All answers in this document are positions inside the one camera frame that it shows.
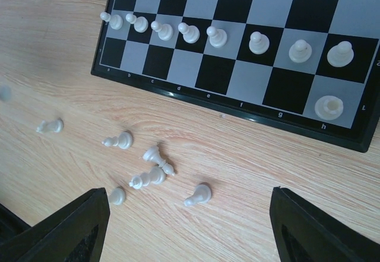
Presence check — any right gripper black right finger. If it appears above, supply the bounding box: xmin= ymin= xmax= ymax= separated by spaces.
xmin=270 ymin=187 xmax=379 ymax=261

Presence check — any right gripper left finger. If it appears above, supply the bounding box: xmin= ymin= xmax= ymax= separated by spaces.
xmin=1 ymin=188 xmax=110 ymax=261

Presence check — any white chess piece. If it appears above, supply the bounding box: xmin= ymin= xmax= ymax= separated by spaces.
xmin=108 ymin=187 xmax=126 ymax=206
xmin=129 ymin=166 xmax=166 ymax=190
xmin=125 ymin=13 xmax=148 ymax=33
xmin=184 ymin=184 xmax=212 ymax=206
xmin=249 ymin=31 xmax=270 ymax=55
xmin=315 ymin=96 xmax=344 ymax=121
xmin=36 ymin=118 xmax=64 ymax=134
xmin=102 ymin=131 xmax=133 ymax=150
xmin=327 ymin=41 xmax=354 ymax=68
xmin=142 ymin=146 xmax=175 ymax=176
xmin=289 ymin=39 xmax=312 ymax=63

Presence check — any white pawn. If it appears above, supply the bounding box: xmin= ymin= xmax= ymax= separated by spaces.
xmin=100 ymin=11 xmax=123 ymax=30
xmin=207 ymin=26 xmax=227 ymax=48
xmin=178 ymin=23 xmax=200 ymax=44
xmin=151 ymin=21 xmax=173 ymax=41

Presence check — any white fallen chess piece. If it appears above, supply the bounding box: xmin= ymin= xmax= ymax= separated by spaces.
xmin=142 ymin=146 xmax=175 ymax=176

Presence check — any black and white chessboard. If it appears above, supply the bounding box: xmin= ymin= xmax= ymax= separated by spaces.
xmin=91 ymin=0 xmax=379 ymax=152

